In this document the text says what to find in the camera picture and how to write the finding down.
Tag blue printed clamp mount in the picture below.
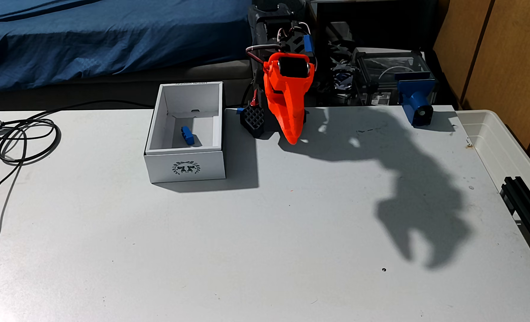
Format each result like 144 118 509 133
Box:
396 72 437 127

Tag white plastic bin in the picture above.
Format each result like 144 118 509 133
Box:
457 109 530 211

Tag black coiled cable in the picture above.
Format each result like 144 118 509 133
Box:
0 99 155 260

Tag wooden cabinet doors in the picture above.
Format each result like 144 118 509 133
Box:
433 0 530 179

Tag clear enclosure black frame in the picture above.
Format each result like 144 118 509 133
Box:
352 48 431 106

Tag white cardboard box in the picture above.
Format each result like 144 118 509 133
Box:
144 81 226 184

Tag blue bed sheet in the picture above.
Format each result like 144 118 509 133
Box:
0 0 253 95

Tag black aluminium extrusion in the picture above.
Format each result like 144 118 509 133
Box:
500 177 530 284

